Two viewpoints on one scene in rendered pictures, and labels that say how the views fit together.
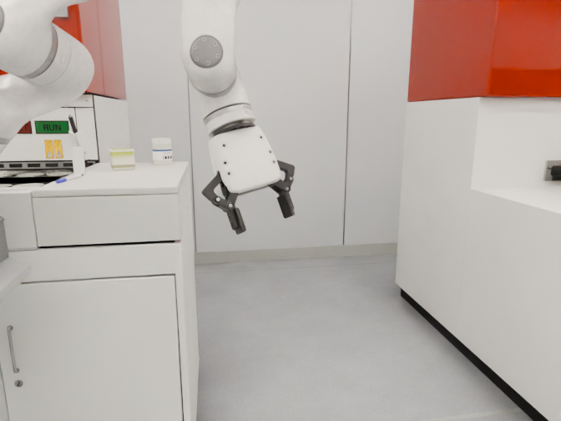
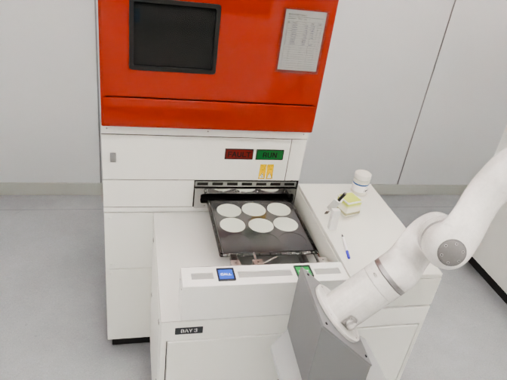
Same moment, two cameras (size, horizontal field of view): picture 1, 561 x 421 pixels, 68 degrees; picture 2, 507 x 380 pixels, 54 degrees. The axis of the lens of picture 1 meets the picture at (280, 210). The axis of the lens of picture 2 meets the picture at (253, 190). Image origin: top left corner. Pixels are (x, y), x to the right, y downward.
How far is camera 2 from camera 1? 1.42 m
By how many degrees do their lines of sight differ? 18
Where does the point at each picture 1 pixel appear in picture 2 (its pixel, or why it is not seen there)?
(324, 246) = (379, 184)
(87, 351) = not seen: hidden behind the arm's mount
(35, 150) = (250, 173)
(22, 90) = (419, 257)
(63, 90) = not seen: hidden behind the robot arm
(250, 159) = not seen: outside the picture
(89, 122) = (300, 151)
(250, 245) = (311, 179)
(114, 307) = (374, 343)
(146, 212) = (417, 289)
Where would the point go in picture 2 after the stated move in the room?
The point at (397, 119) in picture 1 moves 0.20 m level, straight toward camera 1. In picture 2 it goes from (481, 70) to (487, 77)
